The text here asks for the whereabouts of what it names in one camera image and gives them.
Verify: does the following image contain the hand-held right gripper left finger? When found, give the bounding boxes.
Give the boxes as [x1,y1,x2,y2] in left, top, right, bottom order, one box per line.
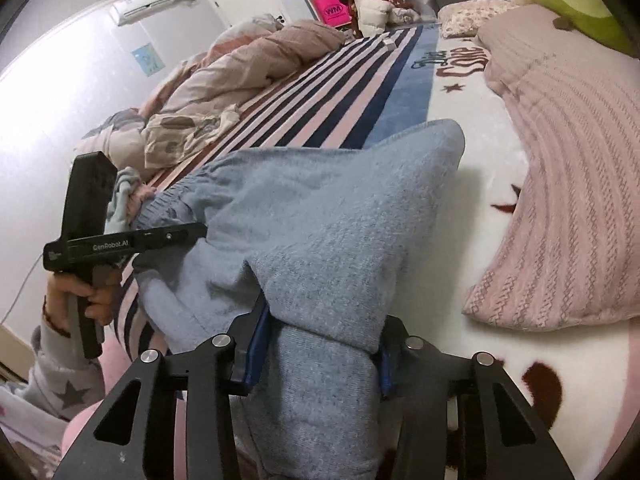
[52,305,273,480]

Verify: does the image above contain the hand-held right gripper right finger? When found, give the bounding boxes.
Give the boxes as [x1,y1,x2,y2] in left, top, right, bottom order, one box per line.
[377,315,576,480]

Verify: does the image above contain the blue-grey pants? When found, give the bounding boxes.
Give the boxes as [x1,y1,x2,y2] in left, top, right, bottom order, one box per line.
[131,119,466,480]

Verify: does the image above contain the person's left forearm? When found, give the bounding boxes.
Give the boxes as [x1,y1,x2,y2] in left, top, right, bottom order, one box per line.
[22,317,108,421]

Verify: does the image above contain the person's left hand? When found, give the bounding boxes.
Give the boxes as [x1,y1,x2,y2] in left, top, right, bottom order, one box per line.
[44,272,123,338]

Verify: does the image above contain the pale blue garment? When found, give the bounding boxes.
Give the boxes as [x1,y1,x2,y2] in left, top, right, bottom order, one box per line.
[102,166,151,233]

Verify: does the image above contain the cream printed cloth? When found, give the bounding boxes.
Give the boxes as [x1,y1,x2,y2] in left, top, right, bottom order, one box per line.
[142,105,241,168]

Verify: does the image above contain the person's pink pajama leg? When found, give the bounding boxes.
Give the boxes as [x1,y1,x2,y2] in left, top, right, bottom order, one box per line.
[0,375,131,480]

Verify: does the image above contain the white air conditioner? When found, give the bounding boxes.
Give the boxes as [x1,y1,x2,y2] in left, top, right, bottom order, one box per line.
[111,0,193,26]

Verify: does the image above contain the pink striped quilt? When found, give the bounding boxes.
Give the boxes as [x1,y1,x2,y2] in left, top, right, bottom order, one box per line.
[75,16,351,171]

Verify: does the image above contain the striped printed blanket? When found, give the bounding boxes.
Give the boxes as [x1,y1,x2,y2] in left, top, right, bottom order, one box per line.
[112,22,640,480]

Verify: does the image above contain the pink shopping bag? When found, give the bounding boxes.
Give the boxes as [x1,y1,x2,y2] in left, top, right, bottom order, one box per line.
[314,0,351,26]

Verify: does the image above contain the white puffer jacket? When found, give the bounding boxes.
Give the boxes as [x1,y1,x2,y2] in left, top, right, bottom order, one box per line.
[352,0,393,36]

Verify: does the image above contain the red-brown garment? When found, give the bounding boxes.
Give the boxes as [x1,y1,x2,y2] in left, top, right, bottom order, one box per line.
[347,0,416,23]

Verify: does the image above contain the floral pillow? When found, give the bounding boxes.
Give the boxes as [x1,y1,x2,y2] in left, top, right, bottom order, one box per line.
[437,0,521,40]

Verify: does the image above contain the green avocado plush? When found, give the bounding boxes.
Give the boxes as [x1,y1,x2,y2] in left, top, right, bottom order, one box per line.
[517,0,631,56]

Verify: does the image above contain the white cable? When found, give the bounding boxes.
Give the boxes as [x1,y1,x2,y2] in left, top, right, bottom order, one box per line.
[0,250,46,321]

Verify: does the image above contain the small blue wall poster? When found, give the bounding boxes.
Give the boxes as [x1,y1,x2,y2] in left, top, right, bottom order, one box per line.
[131,42,166,77]

